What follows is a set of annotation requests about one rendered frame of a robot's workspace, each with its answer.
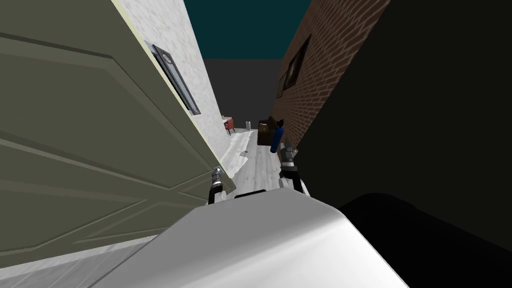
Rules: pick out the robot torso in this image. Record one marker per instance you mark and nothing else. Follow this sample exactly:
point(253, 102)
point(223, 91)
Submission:
point(256, 244)

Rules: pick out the red chair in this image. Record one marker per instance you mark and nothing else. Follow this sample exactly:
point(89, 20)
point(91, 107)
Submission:
point(229, 124)

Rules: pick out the brown wooden cabinet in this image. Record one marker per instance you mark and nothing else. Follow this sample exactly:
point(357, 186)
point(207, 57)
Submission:
point(264, 132)

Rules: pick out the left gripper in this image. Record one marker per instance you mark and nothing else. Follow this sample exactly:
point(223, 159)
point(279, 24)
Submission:
point(217, 176)

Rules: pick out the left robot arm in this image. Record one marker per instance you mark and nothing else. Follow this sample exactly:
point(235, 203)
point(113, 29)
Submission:
point(216, 194)

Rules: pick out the grey framed wall panel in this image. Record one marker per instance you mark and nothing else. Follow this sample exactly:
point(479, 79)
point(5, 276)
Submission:
point(175, 79)

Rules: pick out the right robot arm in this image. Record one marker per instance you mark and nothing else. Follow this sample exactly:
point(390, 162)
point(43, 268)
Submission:
point(432, 244)

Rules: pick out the small grey bin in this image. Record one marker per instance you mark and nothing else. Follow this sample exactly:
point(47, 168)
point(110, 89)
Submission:
point(248, 125)

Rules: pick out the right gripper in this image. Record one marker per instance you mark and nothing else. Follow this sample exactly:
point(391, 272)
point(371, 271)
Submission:
point(287, 156)

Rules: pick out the small dark framed picture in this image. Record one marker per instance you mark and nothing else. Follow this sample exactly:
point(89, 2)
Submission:
point(281, 84)

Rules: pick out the blue fire extinguisher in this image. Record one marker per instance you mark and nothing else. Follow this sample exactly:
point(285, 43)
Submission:
point(276, 138)

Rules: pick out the olive green door leaf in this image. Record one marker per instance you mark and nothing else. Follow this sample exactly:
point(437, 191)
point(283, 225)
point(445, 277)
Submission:
point(80, 140)

